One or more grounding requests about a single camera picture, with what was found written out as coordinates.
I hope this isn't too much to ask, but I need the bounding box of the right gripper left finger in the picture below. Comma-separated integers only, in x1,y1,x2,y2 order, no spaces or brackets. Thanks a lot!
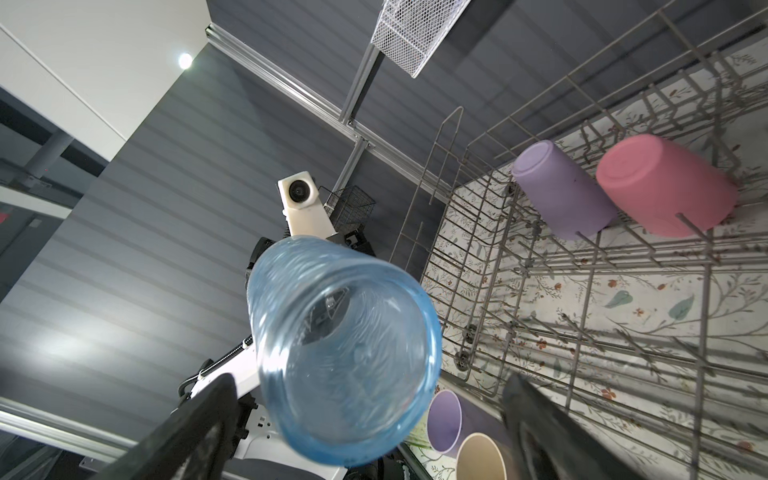
95,374,239,479

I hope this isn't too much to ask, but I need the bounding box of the beige cup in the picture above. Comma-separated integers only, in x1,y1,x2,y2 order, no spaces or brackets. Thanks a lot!
456,433,519,480

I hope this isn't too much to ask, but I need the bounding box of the white mesh wall basket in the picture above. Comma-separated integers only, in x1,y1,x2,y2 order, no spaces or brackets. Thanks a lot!
371,0,471,78

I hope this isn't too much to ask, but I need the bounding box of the pink cup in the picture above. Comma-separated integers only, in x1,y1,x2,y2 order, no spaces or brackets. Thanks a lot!
596,134,739,238

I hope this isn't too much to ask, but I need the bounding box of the floral table mat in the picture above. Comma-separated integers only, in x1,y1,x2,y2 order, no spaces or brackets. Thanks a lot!
422,41,767,479

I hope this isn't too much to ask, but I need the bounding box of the blue transparent cup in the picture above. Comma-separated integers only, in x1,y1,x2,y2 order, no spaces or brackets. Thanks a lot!
247,257,442,467

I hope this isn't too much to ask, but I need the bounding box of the purple cup in row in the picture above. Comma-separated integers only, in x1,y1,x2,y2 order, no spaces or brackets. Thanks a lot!
426,390,509,458

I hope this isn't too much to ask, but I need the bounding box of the grey wire dish rack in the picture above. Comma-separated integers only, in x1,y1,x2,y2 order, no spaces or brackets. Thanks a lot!
391,1,767,479

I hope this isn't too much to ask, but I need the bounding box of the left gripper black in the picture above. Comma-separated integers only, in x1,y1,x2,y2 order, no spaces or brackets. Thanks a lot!
244,230,376,301

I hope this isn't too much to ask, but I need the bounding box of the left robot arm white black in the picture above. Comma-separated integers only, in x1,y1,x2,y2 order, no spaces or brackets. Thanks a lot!
178,335,348,479

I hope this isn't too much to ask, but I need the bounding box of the black wire wall basket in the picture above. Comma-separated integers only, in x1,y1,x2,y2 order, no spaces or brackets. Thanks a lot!
319,186,376,234

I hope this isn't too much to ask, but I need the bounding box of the light purple cup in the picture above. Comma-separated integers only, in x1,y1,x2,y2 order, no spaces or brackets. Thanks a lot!
512,140,618,241

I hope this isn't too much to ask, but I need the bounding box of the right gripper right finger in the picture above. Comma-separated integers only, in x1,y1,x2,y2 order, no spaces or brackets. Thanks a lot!
501,374,642,479

